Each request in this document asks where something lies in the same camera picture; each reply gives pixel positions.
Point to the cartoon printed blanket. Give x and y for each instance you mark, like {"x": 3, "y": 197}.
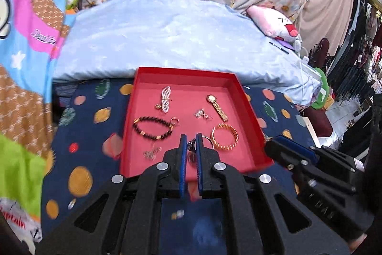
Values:
{"x": 27, "y": 63}

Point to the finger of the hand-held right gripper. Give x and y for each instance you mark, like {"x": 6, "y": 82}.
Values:
{"x": 295, "y": 146}
{"x": 283, "y": 156}

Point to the light blue pillow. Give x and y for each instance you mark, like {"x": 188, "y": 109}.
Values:
{"x": 164, "y": 34}

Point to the pink plush toy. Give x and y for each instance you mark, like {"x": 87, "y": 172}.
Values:
{"x": 268, "y": 19}

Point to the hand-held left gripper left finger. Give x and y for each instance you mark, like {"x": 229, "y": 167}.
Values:
{"x": 182, "y": 165}

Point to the silver earrings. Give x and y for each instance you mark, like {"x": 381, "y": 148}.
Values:
{"x": 202, "y": 114}
{"x": 152, "y": 153}

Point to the gold bangle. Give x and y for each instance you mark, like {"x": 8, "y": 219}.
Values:
{"x": 235, "y": 137}

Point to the dark wooden post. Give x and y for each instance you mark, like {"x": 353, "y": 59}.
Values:
{"x": 320, "y": 52}

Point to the navy planet print cloth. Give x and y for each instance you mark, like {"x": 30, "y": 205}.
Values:
{"x": 89, "y": 153}

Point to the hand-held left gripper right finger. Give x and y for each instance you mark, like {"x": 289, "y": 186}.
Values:
{"x": 199, "y": 165}

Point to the rack of hanging clothes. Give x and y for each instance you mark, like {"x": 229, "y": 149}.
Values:
{"x": 358, "y": 57}

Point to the gold wristwatch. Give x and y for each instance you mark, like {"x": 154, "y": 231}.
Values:
{"x": 220, "y": 111}

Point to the red jewelry tray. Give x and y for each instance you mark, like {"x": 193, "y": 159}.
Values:
{"x": 185, "y": 87}

